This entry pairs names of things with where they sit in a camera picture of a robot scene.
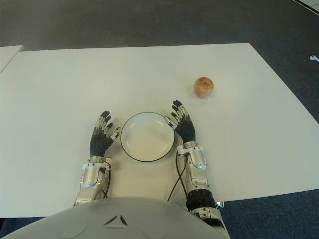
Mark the white side table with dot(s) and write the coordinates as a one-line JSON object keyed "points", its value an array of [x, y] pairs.
{"points": [[8, 56]]}

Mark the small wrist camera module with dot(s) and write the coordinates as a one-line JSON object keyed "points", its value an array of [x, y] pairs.
{"points": [[108, 161]]}

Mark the white plate black rim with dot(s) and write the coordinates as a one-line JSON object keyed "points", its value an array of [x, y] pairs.
{"points": [[147, 138]]}

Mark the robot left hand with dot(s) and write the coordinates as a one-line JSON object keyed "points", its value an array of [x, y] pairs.
{"points": [[99, 145]]}

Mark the metal table leg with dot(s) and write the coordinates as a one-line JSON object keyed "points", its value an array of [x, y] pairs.
{"points": [[219, 204]]}

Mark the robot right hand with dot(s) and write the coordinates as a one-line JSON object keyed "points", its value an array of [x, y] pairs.
{"points": [[187, 130]]}

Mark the grey robot torso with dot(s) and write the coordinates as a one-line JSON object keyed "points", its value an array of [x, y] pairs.
{"points": [[112, 219]]}

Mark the red yellow apple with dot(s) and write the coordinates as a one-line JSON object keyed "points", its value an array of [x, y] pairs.
{"points": [[204, 87]]}

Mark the small white floor object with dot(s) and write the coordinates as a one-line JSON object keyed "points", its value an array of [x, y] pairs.
{"points": [[313, 58]]}

